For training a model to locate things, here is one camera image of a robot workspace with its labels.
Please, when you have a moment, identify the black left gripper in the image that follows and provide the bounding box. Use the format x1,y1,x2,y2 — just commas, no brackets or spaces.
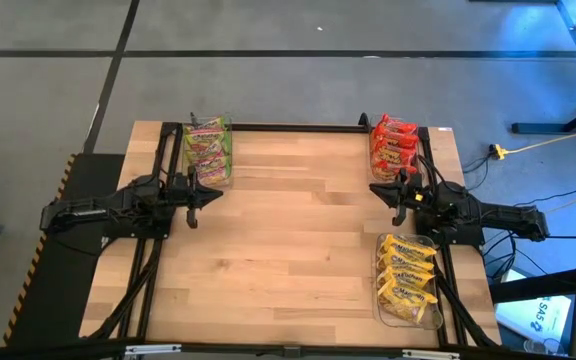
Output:
166,167,224,230

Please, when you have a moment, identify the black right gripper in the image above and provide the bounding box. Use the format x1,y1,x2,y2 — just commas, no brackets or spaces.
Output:
369,167,437,227

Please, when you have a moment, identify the orange chicken noodle pack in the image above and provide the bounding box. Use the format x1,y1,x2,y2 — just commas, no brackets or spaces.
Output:
377,113,420,136
371,124,421,150
370,142,418,167
370,160,419,185

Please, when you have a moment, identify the clear plastic bin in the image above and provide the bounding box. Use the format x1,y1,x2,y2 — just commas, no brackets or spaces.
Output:
366,113,425,194
373,232,444,331
181,113,234,189

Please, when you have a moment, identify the black hazard-striped platform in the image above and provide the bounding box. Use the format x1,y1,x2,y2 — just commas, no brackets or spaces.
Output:
2,152,125,347

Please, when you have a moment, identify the black metal beam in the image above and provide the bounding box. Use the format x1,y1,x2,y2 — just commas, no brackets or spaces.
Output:
487,264,576,305

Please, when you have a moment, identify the white printed sign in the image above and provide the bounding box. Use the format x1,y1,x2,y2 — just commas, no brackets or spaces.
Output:
495,294,574,346

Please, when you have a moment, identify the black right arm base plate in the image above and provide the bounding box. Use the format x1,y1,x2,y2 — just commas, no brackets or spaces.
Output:
430,227,487,247

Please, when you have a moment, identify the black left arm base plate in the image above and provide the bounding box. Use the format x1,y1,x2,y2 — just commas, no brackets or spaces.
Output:
101,219,175,240

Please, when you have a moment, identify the black aluminium table frame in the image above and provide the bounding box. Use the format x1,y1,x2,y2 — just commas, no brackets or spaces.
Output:
135,121,469,349

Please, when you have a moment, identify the yellow extension cord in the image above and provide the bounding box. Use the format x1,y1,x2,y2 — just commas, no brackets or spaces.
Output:
489,122,576,161

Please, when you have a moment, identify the black cable bundle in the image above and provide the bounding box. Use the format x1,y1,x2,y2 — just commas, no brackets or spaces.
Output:
87,238,165,342
432,269,500,349

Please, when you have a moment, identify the black camera mounting rail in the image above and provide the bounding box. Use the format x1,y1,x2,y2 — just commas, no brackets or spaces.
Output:
0,337,576,360

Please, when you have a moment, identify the black desk leg frame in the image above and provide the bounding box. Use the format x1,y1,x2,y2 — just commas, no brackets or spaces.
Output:
510,0,576,135

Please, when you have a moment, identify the silver metal bracket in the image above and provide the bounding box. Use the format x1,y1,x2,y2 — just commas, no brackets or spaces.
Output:
125,343,183,356
401,348,462,360

